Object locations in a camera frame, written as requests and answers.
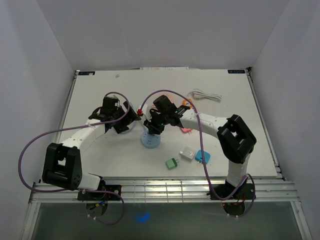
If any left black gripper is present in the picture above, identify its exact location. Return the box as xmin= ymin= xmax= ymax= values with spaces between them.
xmin=111 ymin=101 xmax=141 ymax=134

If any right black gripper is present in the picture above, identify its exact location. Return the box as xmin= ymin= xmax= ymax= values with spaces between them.
xmin=144 ymin=110 xmax=169 ymax=136

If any green charger plug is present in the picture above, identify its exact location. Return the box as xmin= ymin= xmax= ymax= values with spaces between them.
xmin=165 ymin=158 xmax=178 ymax=170

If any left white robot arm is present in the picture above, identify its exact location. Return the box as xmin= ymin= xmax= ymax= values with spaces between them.
xmin=42 ymin=96 xmax=141 ymax=200

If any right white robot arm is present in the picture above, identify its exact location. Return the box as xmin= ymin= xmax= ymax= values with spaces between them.
xmin=143 ymin=95 xmax=257 ymax=199

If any coral pink flat plug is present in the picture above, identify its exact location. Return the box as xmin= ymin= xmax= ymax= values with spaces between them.
xmin=180 ymin=128 xmax=192 ymax=135

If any white grey charger plug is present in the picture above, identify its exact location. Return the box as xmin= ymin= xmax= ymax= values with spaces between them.
xmin=179 ymin=146 xmax=196 ymax=162

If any blue charger plug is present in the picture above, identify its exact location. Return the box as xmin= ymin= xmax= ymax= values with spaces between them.
xmin=194 ymin=150 xmax=211 ymax=164

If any blue round power strip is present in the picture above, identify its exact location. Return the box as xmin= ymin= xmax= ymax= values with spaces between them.
xmin=141 ymin=131 xmax=161 ymax=149

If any pink round power strip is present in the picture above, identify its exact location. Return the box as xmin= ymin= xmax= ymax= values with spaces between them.
xmin=164 ymin=92 xmax=176 ymax=104

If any orange power strip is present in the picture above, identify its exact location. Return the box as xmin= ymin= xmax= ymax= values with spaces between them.
xmin=182 ymin=98 xmax=193 ymax=109

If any left corner label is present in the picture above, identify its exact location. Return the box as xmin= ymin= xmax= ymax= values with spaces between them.
xmin=77 ymin=71 xmax=96 ymax=76

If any corner label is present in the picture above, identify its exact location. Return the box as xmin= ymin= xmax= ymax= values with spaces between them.
xmin=77 ymin=71 xmax=96 ymax=76
xmin=227 ymin=69 xmax=246 ymax=74

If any right corner label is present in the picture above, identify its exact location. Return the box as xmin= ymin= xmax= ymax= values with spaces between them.
xmin=227 ymin=69 xmax=246 ymax=74

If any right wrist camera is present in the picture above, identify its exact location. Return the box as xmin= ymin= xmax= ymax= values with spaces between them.
xmin=137 ymin=108 xmax=150 ymax=119

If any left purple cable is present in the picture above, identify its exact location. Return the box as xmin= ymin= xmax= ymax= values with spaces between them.
xmin=18 ymin=91 xmax=131 ymax=226

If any purple cable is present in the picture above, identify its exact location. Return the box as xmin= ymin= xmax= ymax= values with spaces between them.
xmin=18 ymin=91 xmax=131 ymax=226
xmin=139 ymin=89 xmax=256 ymax=218

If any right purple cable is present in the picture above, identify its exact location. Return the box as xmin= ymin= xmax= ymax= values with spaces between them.
xmin=139 ymin=89 xmax=256 ymax=218

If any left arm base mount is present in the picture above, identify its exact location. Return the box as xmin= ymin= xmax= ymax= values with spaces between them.
xmin=76 ymin=183 xmax=123 ymax=202

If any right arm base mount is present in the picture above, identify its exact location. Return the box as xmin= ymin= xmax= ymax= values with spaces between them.
xmin=205 ymin=178 xmax=261 ymax=202

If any aluminium rail frame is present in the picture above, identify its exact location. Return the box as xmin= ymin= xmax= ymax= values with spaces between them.
xmin=19 ymin=67 xmax=313 ymax=240

